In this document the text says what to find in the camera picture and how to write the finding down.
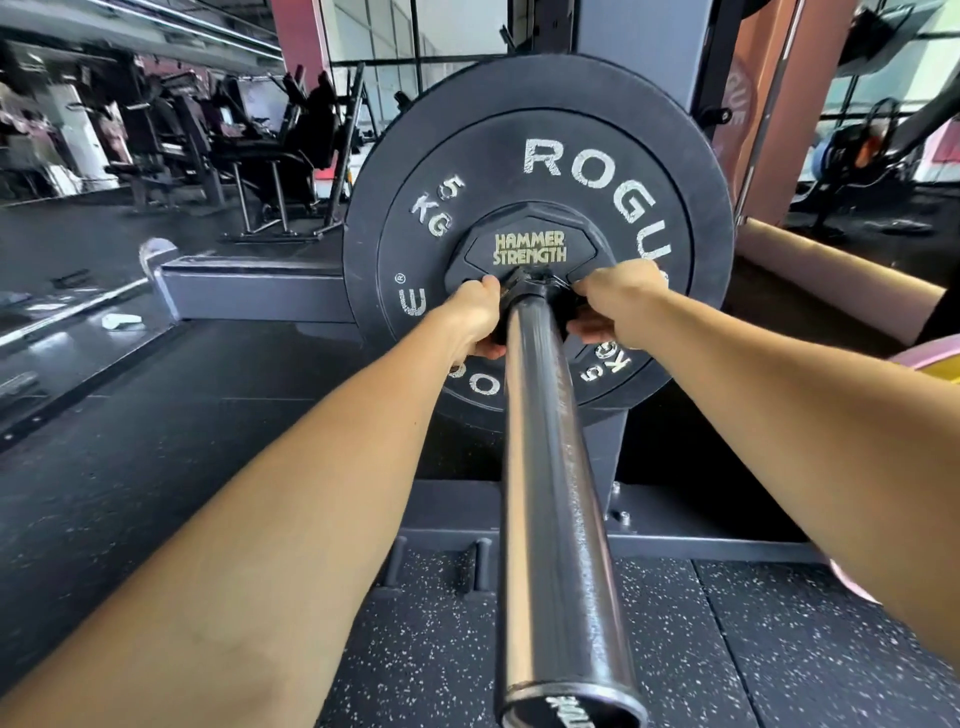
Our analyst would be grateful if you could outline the person's left hand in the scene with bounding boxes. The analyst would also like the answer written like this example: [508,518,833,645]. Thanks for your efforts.
[437,274,509,363]

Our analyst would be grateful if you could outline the person's right hand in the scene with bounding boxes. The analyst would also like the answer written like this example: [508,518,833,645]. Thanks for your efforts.
[566,259,670,348]

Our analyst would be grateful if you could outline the black barbell collar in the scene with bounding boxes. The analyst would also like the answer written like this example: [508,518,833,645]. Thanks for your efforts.
[443,202,655,325]

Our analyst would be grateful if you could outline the person's left forearm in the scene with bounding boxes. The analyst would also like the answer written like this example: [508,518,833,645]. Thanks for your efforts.
[0,318,481,728]

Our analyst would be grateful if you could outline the person's right forearm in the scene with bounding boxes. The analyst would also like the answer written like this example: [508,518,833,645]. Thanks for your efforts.
[618,288,960,674]

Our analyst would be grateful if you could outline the black rubber weight plate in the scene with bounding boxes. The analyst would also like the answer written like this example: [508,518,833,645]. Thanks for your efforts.
[342,53,737,435]

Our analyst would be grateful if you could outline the pink padded bench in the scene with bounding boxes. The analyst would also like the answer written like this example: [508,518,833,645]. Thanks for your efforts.
[736,217,948,348]

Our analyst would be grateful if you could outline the upright steel barbell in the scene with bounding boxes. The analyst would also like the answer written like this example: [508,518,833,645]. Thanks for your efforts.
[733,0,807,228]

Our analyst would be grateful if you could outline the black gym machines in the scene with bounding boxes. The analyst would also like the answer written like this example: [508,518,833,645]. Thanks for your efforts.
[105,63,376,243]

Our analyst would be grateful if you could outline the black floor fan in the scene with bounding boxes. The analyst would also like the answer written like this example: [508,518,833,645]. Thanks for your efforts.
[810,96,960,235]

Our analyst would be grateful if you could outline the grey squat rack frame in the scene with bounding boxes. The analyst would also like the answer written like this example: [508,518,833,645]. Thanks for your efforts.
[138,0,826,567]

